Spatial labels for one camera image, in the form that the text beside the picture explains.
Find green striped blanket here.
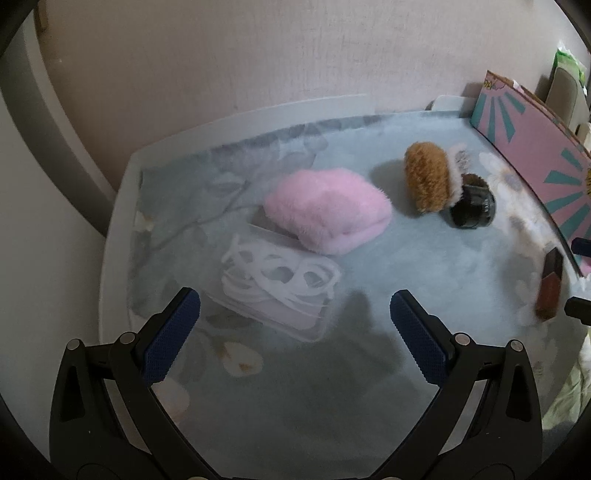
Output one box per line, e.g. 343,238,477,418
540,360,587,430

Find plain pink fluffy sock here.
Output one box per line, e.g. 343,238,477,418
264,168,393,256

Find dark red lipstick black cap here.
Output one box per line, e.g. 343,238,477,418
533,247,565,321

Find green tissue packet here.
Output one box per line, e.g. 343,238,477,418
551,46,587,81

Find white coiled cable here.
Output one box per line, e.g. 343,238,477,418
221,233,342,319

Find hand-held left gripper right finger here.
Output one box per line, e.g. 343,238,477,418
373,289,543,477

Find blue floral cloth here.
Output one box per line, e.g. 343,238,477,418
127,108,583,480

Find grey cushion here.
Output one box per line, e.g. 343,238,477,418
545,67,591,134

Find pink printed cardboard box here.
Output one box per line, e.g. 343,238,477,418
471,69,591,280

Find brown plush toy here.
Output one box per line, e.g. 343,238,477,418
404,141,472,214

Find grey curved door frame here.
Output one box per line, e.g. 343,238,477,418
0,9,116,238

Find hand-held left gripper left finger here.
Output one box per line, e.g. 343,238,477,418
48,287,209,477

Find clear plastic box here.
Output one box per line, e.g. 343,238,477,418
217,222,345,343

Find black cosmetic jar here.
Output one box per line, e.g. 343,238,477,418
449,173,497,229

